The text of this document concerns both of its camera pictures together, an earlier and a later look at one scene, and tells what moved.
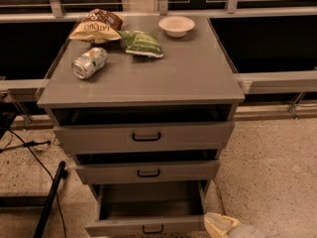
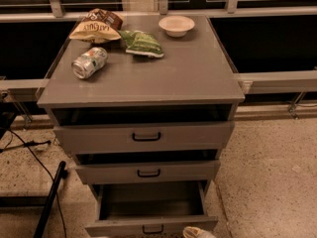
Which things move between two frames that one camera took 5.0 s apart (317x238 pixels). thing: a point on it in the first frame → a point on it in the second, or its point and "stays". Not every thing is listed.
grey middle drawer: x=148 y=167 stays
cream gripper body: x=247 y=232 → x=197 y=232
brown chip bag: x=98 y=26 stays
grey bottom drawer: x=151 y=209 stays
